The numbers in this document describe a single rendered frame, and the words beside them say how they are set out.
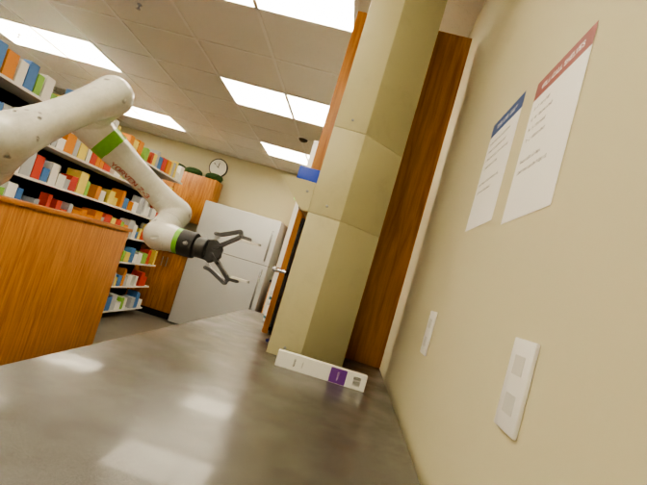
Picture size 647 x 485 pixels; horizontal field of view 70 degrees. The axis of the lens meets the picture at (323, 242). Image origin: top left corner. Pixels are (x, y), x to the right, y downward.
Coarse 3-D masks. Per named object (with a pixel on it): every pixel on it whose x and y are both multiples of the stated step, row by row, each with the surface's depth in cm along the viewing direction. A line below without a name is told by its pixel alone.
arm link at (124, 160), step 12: (120, 144) 157; (108, 156) 156; (120, 156) 157; (132, 156) 159; (120, 168) 159; (132, 168) 160; (144, 168) 162; (132, 180) 161; (144, 180) 162; (156, 180) 165; (144, 192) 164; (156, 192) 165; (168, 192) 167; (156, 204) 166; (168, 204) 167; (180, 204) 169; (180, 216) 167
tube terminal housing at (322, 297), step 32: (352, 160) 151; (384, 160) 159; (320, 192) 151; (352, 192) 151; (384, 192) 161; (320, 224) 150; (352, 224) 153; (320, 256) 149; (352, 256) 155; (288, 288) 148; (320, 288) 148; (352, 288) 157; (288, 320) 147; (320, 320) 150; (352, 320) 159; (320, 352) 151
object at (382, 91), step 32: (384, 0) 156; (416, 0) 158; (384, 32) 154; (416, 32) 161; (352, 64) 154; (384, 64) 153; (416, 64) 163; (352, 96) 153; (384, 96) 155; (416, 96) 165; (352, 128) 152; (384, 128) 157
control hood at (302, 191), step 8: (288, 176) 152; (288, 184) 152; (296, 184) 151; (304, 184) 151; (312, 184) 151; (296, 192) 151; (304, 192) 151; (312, 192) 151; (296, 200) 151; (304, 200) 151; (304, 208) 151
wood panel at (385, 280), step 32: (352, 32) 194; (448, 64) 190; (448, 96) 189; (416, 128) 189; (320, 160) 190; (416, 160) 187; (416, 192) 186; (384, 224) 186; (416, 224) 185; (288, 256) 187; (384, 256) 184; (384, 288) 183; (384, 320) 182; (352, 352) 182
